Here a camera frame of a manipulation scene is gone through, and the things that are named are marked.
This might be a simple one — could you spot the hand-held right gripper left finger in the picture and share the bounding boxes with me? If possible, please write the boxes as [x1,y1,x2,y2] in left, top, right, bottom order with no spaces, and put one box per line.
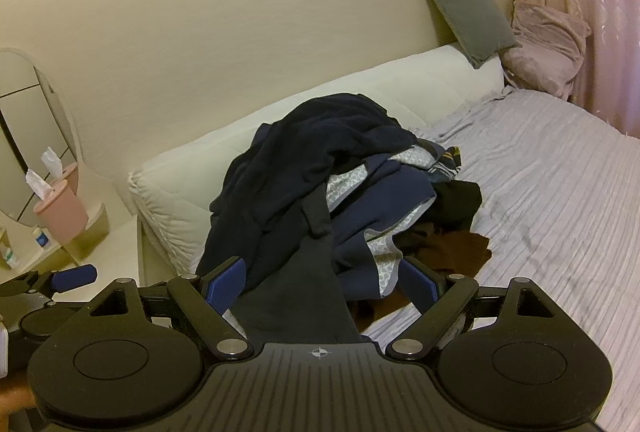
[91,261,253,358]

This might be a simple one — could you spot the black garment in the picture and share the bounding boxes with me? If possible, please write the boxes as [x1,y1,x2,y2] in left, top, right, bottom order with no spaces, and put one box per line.
[431,179,484,234]

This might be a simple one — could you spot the white dressing table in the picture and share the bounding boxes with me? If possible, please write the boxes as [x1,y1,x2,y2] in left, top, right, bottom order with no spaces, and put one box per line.
[0,167,147,300]

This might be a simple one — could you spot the grey pillow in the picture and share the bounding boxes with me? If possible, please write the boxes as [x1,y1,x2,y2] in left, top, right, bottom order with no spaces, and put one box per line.
[418,0,521,68]

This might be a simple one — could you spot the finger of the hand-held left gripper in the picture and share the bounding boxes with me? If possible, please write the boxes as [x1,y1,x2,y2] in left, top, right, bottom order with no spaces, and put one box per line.
[0,263,98,307]

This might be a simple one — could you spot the pink tissue box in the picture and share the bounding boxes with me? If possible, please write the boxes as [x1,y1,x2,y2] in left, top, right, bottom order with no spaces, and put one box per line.
[26,169,90,244]

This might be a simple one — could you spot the black pants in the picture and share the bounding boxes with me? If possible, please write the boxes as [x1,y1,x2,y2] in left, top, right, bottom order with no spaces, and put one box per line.
[235,185,362,346]

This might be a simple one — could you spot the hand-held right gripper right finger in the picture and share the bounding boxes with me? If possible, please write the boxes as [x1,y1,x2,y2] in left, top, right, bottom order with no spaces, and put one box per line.
[387,257,551,358]

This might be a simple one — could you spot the white green tube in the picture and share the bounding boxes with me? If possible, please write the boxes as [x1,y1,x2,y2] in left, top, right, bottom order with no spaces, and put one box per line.
[0,227,19,269]

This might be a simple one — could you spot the navy garment with patterned lining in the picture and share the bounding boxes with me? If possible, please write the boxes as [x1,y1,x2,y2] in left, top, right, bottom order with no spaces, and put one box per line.
[324,139,437,299]

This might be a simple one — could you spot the arched mirror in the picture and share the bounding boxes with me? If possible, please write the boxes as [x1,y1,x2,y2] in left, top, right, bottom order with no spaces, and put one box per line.
[0,47,82,229]

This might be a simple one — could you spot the crumpled pink blanket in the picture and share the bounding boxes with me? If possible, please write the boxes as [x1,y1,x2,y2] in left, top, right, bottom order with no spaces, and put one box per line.
[500,0,592,101]

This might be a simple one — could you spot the dark navy garment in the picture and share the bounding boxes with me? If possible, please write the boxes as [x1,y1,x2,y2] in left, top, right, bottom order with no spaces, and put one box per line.
[196,93,417,280]

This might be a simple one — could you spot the white headboard cushion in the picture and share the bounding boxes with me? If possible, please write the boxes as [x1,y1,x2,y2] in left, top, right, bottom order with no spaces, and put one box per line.
[128,43,506,274]

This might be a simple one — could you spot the striped patterned garment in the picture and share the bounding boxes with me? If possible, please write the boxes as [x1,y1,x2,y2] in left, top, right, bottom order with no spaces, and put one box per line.
[414,139,464,184]

